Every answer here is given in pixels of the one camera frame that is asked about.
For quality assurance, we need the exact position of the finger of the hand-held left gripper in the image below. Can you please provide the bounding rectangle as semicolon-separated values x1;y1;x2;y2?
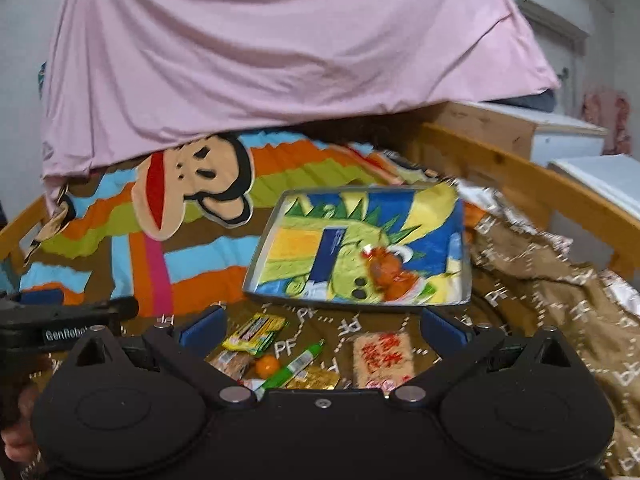
0;296;140;333
0;287;66;307

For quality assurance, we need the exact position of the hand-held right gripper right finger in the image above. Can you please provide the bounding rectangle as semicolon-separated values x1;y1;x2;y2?
388;306;592;406

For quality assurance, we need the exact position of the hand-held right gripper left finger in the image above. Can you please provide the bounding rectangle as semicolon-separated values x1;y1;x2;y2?
64;304;256;407

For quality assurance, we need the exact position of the clear sausage packet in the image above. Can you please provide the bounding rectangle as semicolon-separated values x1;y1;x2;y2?
207;347;253;381

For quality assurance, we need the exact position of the rice cracker packet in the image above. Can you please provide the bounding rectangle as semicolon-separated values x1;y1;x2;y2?
351;331;416;391

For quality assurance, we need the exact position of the grey metal tray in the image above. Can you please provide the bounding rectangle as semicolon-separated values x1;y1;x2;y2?
242;182;473;313

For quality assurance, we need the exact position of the green stick snack packet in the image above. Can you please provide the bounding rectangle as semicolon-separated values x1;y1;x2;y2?
252;341;325;401

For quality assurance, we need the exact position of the gold foil snack packet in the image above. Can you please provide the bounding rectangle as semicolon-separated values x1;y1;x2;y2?
285;365;341;391

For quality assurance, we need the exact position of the person's left hand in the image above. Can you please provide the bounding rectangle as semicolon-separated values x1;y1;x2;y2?
1;384;39;464

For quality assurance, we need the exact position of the yellow green snack packet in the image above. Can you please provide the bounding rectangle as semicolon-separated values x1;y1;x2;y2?
221;312;287;353

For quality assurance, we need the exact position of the monkey printed brown blanket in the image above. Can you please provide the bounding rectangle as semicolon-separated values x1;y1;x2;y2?
0;127;640;480

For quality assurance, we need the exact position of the orange snack packet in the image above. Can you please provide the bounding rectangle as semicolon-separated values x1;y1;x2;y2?
362;245;418;303

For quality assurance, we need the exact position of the blue snack packet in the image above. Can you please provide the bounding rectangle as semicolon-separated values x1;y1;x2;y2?
307;226;348;288

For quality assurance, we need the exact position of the white box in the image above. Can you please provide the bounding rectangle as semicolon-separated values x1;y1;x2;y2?
547;155;640;221

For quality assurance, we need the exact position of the white wooden cabinet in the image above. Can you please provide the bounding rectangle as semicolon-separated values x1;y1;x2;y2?
440;100;608;167

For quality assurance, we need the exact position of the pink hanging cloth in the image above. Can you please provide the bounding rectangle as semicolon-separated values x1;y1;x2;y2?
582;90;633;156

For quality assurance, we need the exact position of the white door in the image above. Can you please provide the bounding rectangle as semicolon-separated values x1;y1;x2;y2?
515;0;592;111

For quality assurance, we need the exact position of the pink bed sheet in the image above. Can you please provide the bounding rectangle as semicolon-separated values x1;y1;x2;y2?
40;0;561;211

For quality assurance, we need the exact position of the wooden bed frame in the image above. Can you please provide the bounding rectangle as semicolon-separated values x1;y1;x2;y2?
0;122;640;281

